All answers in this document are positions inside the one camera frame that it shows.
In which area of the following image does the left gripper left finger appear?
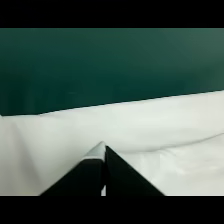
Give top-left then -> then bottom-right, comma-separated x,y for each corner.
40,140 -> 107,197

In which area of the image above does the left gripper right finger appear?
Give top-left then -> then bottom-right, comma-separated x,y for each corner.
104,145 -> 166,197

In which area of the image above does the white garment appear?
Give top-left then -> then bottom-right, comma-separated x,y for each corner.
0,89 -> 224,197

